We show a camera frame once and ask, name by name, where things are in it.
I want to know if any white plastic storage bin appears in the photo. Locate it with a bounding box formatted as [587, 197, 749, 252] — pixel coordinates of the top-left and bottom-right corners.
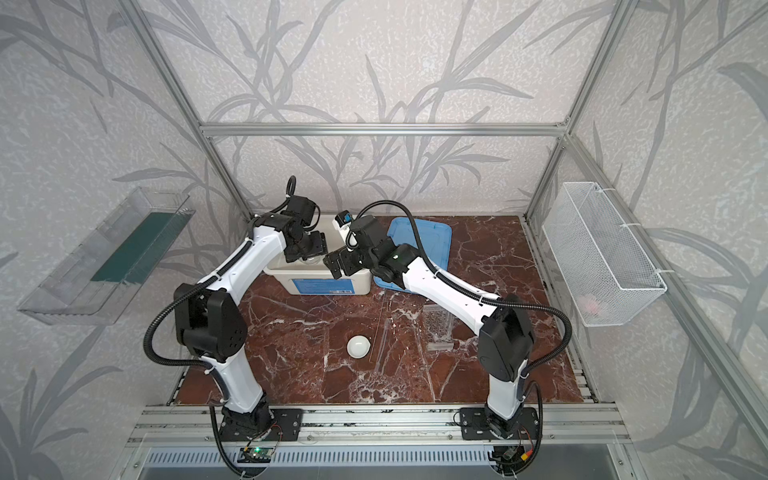
[264, 245, 372, 295]

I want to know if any clear plastic test tube rack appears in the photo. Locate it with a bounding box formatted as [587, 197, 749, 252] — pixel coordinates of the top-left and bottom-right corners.
[422, 304, 455, 352]

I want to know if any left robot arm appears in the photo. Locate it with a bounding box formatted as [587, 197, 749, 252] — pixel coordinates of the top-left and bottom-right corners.
[174, 195, 327, 424]

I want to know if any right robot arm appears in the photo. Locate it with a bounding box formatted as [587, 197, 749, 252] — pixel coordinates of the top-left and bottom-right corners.
[323, 211, 535, 439]

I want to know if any blue plastic bin lid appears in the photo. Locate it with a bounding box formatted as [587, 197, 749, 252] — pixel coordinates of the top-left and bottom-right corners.
[373, 216, 454, 293]

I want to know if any white ceramic dish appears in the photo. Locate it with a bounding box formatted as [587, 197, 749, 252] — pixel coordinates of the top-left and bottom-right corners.
[346, 335, 371, 359]

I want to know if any pink object in basket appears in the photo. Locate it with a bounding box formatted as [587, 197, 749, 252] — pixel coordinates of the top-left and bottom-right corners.
[577, 294, 606, 317]

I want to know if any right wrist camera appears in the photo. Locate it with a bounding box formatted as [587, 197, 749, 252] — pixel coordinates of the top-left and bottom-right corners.
[332, 210, 353, 242]

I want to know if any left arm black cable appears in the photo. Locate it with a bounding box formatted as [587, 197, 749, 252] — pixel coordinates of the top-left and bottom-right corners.
[142, 175, 301, 368]

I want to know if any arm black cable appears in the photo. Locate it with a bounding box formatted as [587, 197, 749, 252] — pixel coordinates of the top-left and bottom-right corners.
[344, 199, 572, 379]
[142, 175, 301, 368]

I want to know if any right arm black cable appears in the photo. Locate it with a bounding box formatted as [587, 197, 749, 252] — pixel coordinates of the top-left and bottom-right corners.
[344, 199, 572, 379]

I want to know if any aluminium frame rail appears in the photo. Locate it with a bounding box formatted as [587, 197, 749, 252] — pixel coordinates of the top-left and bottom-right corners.
[200, 122, 566, 137]

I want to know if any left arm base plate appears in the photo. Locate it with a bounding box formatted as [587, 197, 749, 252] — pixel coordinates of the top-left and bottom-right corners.
[218, 408, 304, 442]

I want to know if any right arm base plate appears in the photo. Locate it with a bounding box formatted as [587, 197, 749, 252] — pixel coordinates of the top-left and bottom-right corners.
[458, 407, 542, 440]

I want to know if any clear acrylic wall shelf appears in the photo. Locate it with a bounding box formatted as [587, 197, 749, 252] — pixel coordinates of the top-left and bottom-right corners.
[18, 187, 196, 326]

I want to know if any white wire mesh basket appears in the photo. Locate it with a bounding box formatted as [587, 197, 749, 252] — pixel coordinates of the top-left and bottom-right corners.
[543, 182, 667, 327]

